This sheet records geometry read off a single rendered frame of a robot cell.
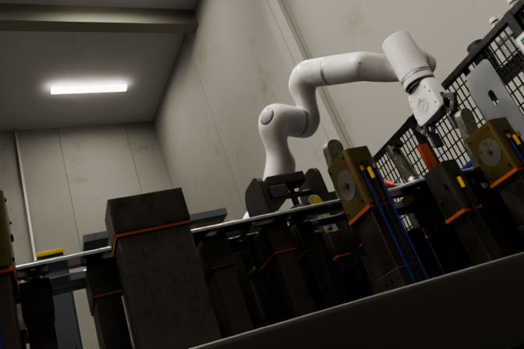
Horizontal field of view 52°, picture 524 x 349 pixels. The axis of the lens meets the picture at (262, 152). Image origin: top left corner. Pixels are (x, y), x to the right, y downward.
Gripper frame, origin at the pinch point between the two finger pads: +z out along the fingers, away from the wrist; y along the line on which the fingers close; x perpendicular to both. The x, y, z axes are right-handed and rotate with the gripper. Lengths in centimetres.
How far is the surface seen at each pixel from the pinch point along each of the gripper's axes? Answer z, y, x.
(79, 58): -506, -580, 8
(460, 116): 2.1, 13.0, -7.5
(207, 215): -4, -32, -57
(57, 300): 8, -35, -96
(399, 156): -5.4, -20.6, 0.5
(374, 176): 14.3, 17.9, -40.6
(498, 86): -12.1, 0.1, 26.5
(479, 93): -14.6, -6.8, 26.5
